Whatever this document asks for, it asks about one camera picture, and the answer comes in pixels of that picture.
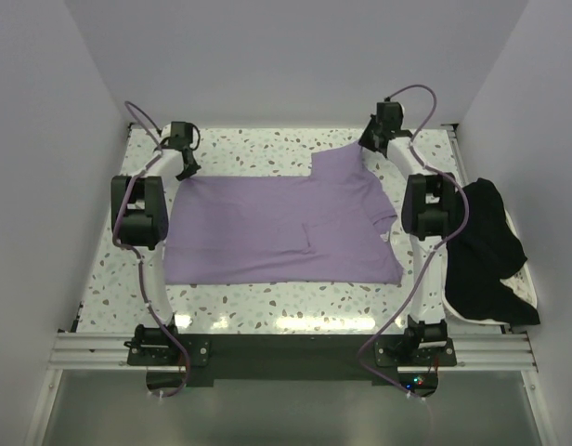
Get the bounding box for purple t shirt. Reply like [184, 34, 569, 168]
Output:
[163, 143, 404, 285]

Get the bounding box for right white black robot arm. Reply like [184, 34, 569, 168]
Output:
[359, 98, 457, 365]

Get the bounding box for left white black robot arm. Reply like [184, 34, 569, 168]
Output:
[110, 122, 201, 364]

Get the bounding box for black t shirt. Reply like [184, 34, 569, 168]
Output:
[443, 177, 542, 326]

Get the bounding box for white laundry basket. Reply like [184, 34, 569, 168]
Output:
[441, 203, 542, 326]

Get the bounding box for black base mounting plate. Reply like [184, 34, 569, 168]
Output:
[124, 329, 458, 390]

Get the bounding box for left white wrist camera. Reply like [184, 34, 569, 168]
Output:
[160, 124, 171, 138]

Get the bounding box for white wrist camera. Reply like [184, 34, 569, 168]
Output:
[398, 103, 406, 126]
[160, 124, 171, 138]

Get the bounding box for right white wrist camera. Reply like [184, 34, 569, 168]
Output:
[398, 103, 406, 126]

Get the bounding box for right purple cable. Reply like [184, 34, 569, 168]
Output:
[355, 84, 471, 387]

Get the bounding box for purple cable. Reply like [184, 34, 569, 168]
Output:
[111, 100, 194, 399]
[355, 84, 471, 387]

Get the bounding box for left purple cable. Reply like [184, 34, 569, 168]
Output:
[111, 100, 194, 399]

